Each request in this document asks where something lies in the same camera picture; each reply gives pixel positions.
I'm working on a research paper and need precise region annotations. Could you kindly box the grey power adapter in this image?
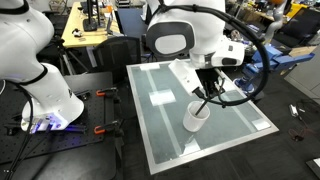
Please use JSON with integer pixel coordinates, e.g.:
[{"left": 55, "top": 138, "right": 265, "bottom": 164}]
[{"left": 288, "top": 103, "right": 301, "bottom": 118}]

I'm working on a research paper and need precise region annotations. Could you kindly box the blue machine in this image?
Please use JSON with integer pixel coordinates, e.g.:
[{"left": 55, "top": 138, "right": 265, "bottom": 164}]
[{"left": 234, "top": 44, "right": 316, "bottom": 101}]

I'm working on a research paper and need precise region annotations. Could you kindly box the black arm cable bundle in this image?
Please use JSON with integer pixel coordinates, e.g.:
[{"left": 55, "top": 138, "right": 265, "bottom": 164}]
[{"left": 159, "top": 3, "right": 271, "bottom": 108}]

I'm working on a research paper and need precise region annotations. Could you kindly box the orange black bar clamp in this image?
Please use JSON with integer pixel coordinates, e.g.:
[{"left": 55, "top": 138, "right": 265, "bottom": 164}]
[
  {"left": 95, "top": 87, "right": 122, "bottom": 104},
  {"left": 93, "top": 119, "right": 124, "bottom": 136}
]

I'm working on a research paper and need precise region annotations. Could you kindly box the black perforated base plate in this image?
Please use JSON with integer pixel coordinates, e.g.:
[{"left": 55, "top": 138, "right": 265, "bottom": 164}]
[{"left": 0, "top": 71, "right": 118, "bottom": 164}]

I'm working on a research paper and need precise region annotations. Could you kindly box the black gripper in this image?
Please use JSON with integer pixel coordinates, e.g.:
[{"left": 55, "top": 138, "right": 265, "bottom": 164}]
[{"left": 191, "top": 68, "right": 227, "bottom": 103}]

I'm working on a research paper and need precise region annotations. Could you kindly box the light wooden desk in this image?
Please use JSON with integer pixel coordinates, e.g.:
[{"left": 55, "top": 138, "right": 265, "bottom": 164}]
[{"left": 61, "top": 1, "right": 121, "bottom": 49}]

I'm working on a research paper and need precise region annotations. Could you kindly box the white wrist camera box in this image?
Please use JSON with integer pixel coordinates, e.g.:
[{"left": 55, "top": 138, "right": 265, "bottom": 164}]
[{"left": 168, "top": 59, "right": 203, "bottom": 96}]

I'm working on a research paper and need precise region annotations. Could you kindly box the black tripod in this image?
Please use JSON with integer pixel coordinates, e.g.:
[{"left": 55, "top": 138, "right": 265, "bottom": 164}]
[{"left": 49, "top": 38, "right": 91, "bottom": 76}]

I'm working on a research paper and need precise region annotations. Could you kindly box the black pen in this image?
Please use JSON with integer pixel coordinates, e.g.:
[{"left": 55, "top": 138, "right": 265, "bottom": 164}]
[{"left": 194, "top": 98, "right": 210, "bottom": 116}]

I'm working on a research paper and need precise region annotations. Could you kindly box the white ceramic mug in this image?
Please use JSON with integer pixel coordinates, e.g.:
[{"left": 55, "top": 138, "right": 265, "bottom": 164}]
[{"left": 182, "top": 100, "right": 211, "bottom": 133}]

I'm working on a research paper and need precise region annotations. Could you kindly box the black mesh chair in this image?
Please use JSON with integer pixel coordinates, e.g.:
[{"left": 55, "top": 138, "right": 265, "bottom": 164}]
[{"left": 91, "top": 35, "right": 143, "bottom": 84}]

